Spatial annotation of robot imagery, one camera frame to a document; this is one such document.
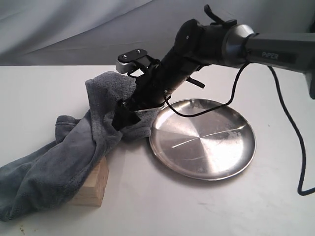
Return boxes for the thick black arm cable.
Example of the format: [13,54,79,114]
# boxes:
[269,65,315,197]

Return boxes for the grey-blue fleece towel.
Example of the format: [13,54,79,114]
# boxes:
[0,71,158,222]

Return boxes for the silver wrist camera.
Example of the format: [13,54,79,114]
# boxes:
[116,49,158,74]

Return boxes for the round stainless steel plate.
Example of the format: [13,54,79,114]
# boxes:
[149,99,256,181]

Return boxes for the light wooden block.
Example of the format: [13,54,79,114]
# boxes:
[68,157,109,207]

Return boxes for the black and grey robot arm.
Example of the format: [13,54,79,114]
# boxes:
[112,5,315,130]

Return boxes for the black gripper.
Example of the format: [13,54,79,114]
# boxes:
[112,59,197,130]

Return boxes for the grey backdrop cloth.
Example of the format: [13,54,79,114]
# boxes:
[0,0,315,65]

